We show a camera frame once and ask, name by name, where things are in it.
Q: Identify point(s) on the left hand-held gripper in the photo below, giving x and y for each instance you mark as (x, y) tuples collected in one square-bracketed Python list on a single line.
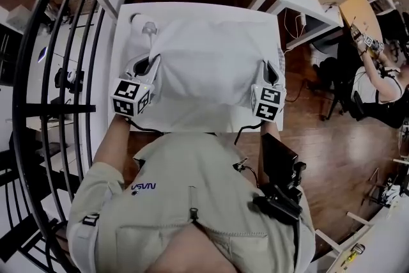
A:
[(131, 96)]

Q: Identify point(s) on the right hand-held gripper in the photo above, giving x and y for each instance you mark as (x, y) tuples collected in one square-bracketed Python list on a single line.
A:
[(268, 100)]

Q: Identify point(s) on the white pillow insert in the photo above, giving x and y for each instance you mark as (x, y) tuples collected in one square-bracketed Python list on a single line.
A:
[(207, 67)]

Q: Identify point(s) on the person's left forearm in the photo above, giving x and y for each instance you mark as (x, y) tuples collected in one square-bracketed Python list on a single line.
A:
[(110, 144)]

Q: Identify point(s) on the person's right forearm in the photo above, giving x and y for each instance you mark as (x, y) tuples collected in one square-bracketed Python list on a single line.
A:
[(270, 129)]

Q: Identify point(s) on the white power adapter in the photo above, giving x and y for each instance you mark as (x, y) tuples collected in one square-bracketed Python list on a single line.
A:
[(302, 20)]

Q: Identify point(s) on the black office chair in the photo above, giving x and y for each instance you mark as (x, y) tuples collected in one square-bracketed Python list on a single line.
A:
[(342, 73)]

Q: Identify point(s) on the white square table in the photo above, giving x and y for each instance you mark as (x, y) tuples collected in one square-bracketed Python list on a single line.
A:
[(198, 11)]

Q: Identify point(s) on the black chest-mounted device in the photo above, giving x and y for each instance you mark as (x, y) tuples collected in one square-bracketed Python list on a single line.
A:
[(278, 169)]

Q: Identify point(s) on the round wooden table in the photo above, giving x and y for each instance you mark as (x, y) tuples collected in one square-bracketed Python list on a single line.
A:
[(361, 9)]

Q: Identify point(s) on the person's beige zip shirt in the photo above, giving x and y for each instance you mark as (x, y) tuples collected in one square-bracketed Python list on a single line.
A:
[(191, 182)]

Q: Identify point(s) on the black cabinet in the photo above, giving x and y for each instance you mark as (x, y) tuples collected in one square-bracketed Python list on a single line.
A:
[(8, 54)]

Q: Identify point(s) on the person's neck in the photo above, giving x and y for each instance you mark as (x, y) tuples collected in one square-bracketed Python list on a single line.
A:
[(195, 252)]

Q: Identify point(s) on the white workbench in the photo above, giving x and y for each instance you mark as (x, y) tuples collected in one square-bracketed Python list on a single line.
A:
[(383, 243)]

